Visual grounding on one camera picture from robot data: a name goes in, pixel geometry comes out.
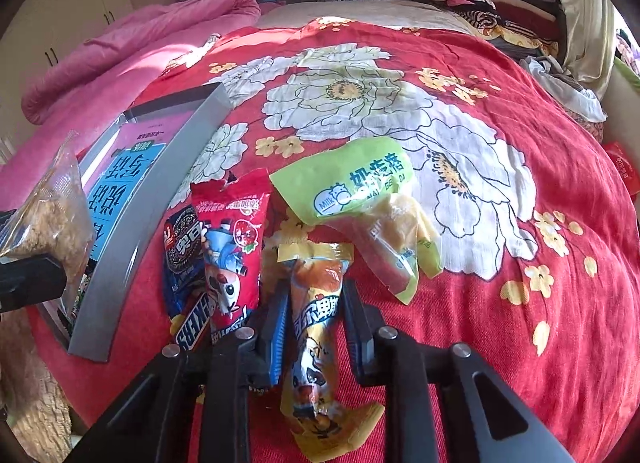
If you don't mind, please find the light green milk candy bag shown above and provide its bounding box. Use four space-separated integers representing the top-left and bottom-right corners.
270 137 442 305

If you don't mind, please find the red floral bedspread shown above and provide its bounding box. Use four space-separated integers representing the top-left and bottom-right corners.
27 15 640 463

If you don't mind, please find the white plastic bag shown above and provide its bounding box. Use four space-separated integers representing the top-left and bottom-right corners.
520 56 608 124

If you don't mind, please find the grey tray with pink book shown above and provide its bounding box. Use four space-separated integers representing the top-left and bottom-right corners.
41 82 231 362

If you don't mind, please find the yellow cone snack packet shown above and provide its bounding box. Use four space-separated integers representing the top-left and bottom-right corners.
278 241 385 462

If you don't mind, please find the beige bed sheet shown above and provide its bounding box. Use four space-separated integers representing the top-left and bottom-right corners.
256 0 482 37

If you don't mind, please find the cream curtain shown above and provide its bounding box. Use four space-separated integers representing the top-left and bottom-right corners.
560 0 616 99

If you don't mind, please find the blue oreo packet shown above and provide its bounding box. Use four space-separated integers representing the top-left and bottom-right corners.
163 205 204 318

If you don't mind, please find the red cartoon snack packet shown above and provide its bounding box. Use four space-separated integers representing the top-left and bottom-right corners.
191 168 272 344

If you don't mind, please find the stack of folded clothes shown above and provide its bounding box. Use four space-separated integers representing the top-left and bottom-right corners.
430 0 566 61

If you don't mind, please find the clear nut bar packet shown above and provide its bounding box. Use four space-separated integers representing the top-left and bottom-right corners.
1 134 96 313

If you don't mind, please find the brown fluffy rug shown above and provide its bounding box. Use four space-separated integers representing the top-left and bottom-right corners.
1 310 72 462

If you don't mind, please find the snickers bar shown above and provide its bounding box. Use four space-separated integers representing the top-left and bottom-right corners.
174 292 213 351

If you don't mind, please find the pink duvet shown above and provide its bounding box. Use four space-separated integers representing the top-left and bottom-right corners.
1 0 262 209

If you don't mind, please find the cream wardrobe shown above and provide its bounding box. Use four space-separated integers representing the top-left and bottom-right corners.
1 0 132 149

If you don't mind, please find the red plastic bag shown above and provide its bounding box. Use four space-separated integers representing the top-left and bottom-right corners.
603 142 640 201

